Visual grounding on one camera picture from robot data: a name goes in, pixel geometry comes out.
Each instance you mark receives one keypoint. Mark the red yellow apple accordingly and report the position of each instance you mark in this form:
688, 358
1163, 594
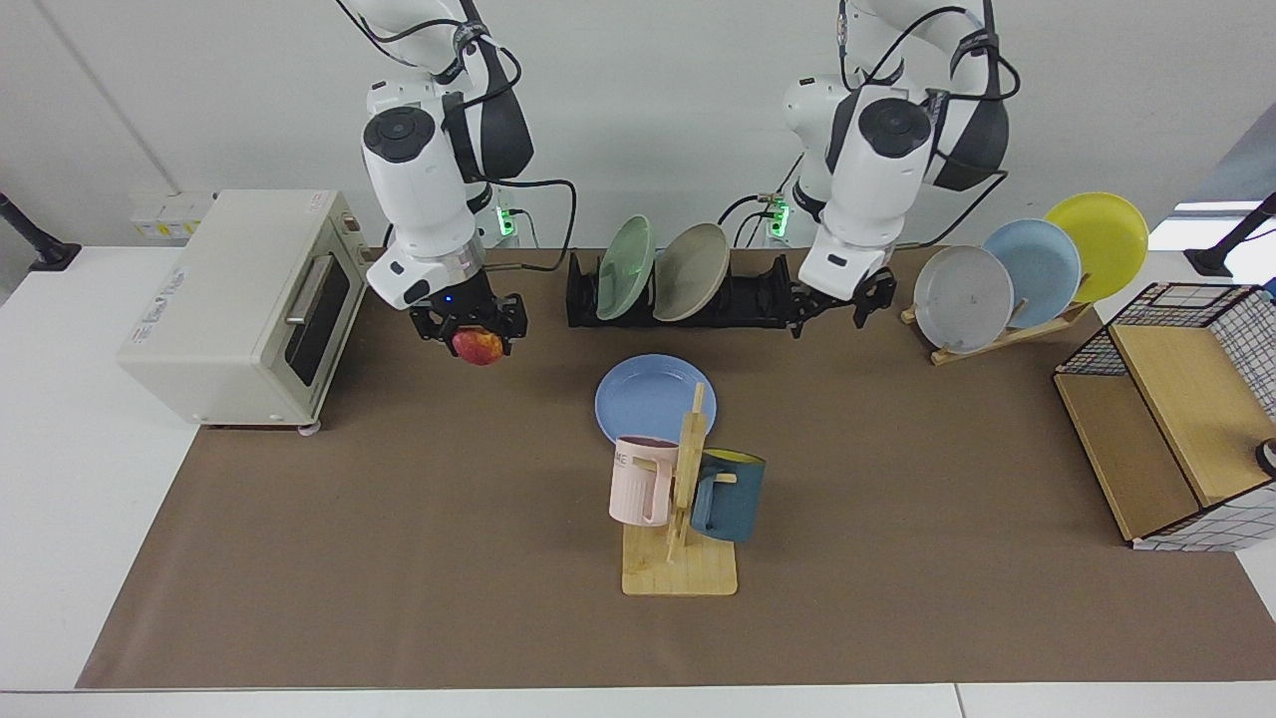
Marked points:
478, 347

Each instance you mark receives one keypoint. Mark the periwinkle blue plate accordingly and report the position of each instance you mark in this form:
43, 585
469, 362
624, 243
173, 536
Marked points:
648, 399

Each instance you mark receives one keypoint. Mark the black dish rack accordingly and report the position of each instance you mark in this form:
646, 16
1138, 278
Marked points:
748, 299

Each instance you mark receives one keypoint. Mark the grey plate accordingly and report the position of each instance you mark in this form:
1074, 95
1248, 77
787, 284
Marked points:
962, 299

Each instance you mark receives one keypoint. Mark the beige plate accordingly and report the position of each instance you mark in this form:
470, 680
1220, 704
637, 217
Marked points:
690, 271

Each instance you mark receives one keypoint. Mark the wooden plate rack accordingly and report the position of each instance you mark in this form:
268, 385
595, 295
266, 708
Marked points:
982, 346

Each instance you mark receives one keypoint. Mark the pale green plate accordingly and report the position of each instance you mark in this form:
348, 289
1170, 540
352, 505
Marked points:
625, 269

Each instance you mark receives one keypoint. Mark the light blue plate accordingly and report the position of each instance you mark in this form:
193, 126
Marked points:
1042, 269

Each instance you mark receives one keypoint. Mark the yellow plate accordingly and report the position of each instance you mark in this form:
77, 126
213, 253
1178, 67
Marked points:
1102, 239

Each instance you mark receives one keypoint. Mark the dark teal mug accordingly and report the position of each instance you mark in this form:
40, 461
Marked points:
733, 499

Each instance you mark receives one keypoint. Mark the pink mug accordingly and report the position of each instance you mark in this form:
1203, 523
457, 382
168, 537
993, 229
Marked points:
638, 489

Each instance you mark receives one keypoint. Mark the brown table cloth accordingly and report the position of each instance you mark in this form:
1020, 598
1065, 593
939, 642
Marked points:
449, 558

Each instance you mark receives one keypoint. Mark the pale toaster oven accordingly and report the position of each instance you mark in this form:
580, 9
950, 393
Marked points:
219, 339

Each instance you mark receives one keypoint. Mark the wooden cup stand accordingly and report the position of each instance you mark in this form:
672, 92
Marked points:
688, 573

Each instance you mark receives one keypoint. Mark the black stand foot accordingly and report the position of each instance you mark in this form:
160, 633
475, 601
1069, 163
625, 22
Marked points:
45, 254
1216, 259

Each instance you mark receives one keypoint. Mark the white wall socket boxes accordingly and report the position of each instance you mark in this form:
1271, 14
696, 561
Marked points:
164, 219

